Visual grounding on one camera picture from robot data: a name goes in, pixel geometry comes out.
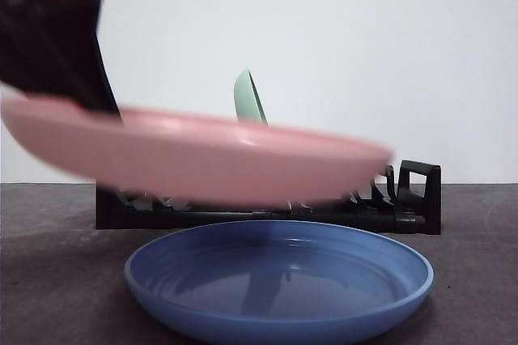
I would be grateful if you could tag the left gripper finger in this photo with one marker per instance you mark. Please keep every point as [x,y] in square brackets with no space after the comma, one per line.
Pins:
[95,90]

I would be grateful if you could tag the pink round plate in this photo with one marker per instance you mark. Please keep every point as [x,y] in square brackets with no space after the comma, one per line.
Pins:
[194,154]

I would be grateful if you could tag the green round plate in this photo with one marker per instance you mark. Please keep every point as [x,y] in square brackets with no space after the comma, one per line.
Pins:
[247,98]

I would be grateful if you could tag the blue round plate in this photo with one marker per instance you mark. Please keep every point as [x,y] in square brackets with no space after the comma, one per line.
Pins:
[279,288]

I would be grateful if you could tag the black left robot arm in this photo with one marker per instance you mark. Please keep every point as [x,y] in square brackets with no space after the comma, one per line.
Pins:
[40,29]

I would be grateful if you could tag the black plastic dish rack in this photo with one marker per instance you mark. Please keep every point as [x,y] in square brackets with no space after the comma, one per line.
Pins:
[429,199]

